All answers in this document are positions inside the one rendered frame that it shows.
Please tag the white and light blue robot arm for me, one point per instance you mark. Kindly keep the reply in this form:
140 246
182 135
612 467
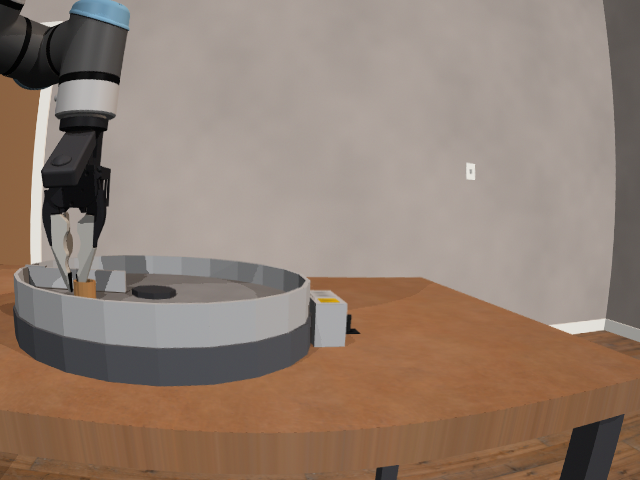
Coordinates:
89 47

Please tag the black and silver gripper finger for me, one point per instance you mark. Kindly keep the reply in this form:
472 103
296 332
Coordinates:
57 228
89 229

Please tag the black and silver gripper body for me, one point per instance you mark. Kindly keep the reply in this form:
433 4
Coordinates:
74 197

